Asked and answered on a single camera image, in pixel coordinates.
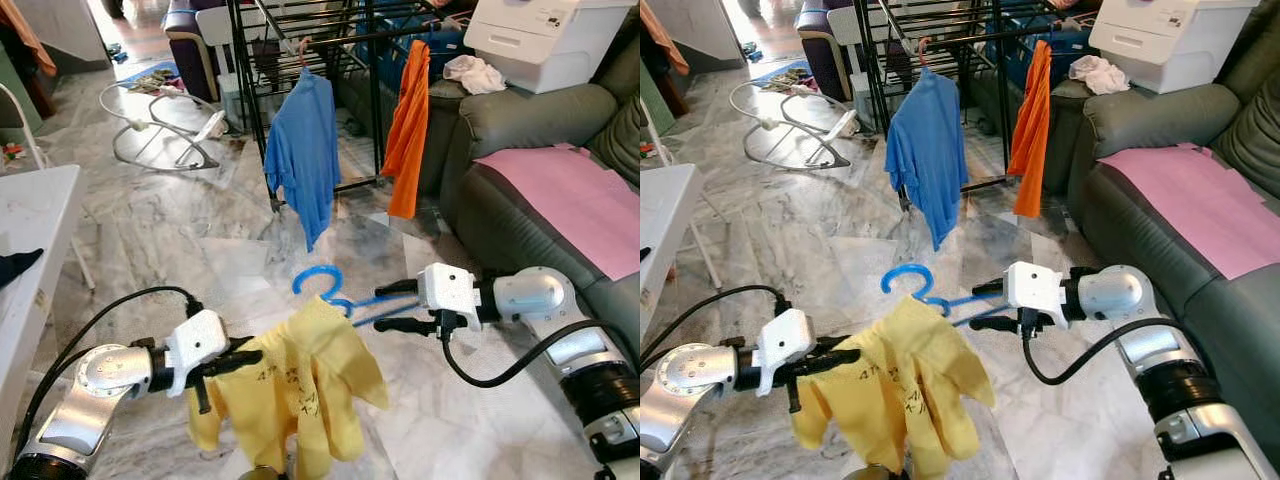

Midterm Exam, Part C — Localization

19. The white crumpled cloth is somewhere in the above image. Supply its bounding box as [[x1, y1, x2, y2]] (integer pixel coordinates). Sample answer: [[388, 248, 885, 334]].
[[443, 55, 509, 97], [1067, 55, 1135, 97]]

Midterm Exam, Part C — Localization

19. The white folding table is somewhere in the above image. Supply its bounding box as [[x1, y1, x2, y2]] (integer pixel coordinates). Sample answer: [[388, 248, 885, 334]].
[[0, 165, 97, 441], [640, 163, 723, 333]]

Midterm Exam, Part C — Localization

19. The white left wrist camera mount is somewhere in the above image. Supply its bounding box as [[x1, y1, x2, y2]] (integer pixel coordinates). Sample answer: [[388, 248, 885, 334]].
[[755, 307, 823, 372], [163, 309, 232, 372]]

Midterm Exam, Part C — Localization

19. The orange shirt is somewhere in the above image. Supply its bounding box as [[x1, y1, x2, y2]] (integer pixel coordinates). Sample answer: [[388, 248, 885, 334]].
[[380, 40, 434, 220], [1006, 40, 1055, 220]]

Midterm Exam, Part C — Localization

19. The blue plastic hanger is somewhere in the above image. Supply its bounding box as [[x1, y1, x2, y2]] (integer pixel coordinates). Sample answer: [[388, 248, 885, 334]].
[[291, 264, 426, 330], [879, 263, 1011, 330]]

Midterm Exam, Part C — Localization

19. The purple armchair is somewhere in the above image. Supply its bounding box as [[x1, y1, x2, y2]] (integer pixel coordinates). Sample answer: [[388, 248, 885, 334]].
[[795, 0, 853, 104], [163, 0, 224, 104]]

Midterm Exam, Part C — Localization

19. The colourful play mat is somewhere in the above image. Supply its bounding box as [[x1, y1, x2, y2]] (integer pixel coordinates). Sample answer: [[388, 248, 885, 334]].
[[125, 60, 183, 97], [752, 60, 813, 97]]

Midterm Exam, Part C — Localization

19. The dark green sofa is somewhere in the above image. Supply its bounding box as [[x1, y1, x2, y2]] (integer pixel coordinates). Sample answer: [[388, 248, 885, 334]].
[[335, 5, 641, 348], [965, 5, 1280, 473]]

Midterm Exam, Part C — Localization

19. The black drying rack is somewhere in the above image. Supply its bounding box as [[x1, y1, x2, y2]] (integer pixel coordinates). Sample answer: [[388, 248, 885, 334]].
[[855, 0, 1101, 198], [225, 0, 481, 198]]

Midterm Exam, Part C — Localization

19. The yellow shirt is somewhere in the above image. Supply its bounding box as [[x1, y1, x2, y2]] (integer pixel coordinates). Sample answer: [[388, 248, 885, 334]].
[[186, 295, 392, 480], [789, 295, 997, 480]]

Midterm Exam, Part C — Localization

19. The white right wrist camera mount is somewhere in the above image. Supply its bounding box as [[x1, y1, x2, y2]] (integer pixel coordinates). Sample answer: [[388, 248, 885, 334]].
[[1004, 259, 1070, 320], [417, 261, 484, 320]]

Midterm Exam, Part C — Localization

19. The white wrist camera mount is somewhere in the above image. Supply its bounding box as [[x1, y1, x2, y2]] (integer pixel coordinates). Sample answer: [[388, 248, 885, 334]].
[[163, 309, 232, 372], [1004, 259, 1070, 320], [755, 307, 823, 372], [417, 261, 484, 320]]

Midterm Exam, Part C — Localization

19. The blue fabric bag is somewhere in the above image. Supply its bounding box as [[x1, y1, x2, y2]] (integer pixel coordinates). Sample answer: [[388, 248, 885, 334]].
[[985, 12, 1096, 86], [352, 12, 473, 86]]

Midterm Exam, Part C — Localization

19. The blue shirt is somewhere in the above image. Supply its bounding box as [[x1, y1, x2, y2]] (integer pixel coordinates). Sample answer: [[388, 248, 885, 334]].
[[884, 68, 970, 252], [262, 68, 344, 254]]

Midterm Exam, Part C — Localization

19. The white baby bouncer frame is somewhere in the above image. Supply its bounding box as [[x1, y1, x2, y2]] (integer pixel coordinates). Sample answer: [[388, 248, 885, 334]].
[[728, 75, 860, 172], [98, 75, 230, 174]]

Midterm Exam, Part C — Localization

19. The pink mat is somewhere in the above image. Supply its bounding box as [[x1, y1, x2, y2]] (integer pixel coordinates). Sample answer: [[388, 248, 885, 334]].
[[472, 143, 641, 282], [1097, 143, 1280, 282]]

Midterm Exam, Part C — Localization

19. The white labelled box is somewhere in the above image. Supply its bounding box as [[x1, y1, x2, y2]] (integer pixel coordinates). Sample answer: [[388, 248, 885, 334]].
[[462, 0, 637, 97], [1087, 0, 1262, 97]]

